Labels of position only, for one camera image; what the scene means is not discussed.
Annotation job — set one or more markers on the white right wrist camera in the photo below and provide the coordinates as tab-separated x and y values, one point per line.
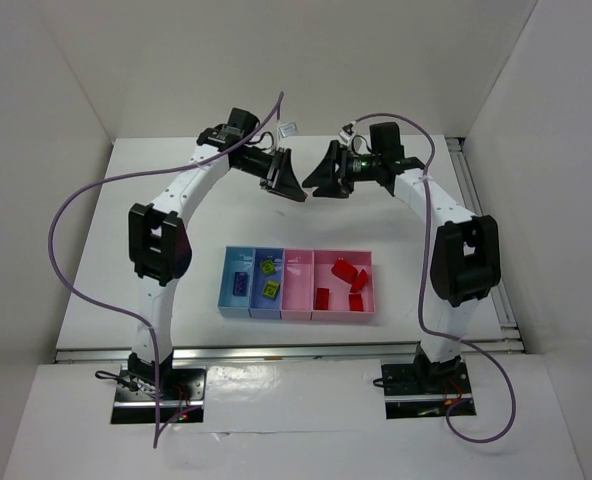
349	137

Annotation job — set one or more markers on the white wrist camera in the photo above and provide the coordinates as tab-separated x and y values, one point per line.
349	137
284	130

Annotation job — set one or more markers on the purple lego brick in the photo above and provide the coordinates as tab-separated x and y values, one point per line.
240	284

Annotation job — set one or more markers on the red arched lego cap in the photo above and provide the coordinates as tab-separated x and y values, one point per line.
360	282

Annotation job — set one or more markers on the light blue container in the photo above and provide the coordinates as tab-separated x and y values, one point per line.
237	258

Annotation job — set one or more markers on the wide pink container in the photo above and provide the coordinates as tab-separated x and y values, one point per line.
339	290

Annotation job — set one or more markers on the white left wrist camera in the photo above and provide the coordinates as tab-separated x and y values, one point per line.
284	130

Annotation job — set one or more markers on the aluminium front rail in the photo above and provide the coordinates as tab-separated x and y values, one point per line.
263	353

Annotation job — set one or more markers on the red curved lego brick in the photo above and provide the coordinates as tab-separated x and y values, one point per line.
355	302

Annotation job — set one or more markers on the lime green lego brick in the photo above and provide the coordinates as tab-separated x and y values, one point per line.
271	289

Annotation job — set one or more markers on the dark blue container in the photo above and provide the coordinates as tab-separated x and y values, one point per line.
260	307

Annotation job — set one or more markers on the narrow pink container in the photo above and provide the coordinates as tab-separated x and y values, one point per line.
297	285

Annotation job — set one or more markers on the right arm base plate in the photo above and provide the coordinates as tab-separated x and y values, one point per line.
405	397

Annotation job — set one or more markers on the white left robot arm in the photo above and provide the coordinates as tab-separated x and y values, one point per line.
158	243

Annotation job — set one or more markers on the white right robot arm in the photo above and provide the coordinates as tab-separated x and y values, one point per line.
461	253

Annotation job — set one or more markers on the red rectangular lego brick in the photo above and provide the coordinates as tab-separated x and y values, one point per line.
322	299

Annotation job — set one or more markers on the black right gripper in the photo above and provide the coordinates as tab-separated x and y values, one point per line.
337	167

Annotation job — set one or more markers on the red rounded lego brick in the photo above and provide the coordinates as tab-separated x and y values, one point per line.
344	271

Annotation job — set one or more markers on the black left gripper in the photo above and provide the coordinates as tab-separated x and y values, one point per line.
277	168

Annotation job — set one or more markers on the green square lego brick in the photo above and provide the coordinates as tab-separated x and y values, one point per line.
268	266

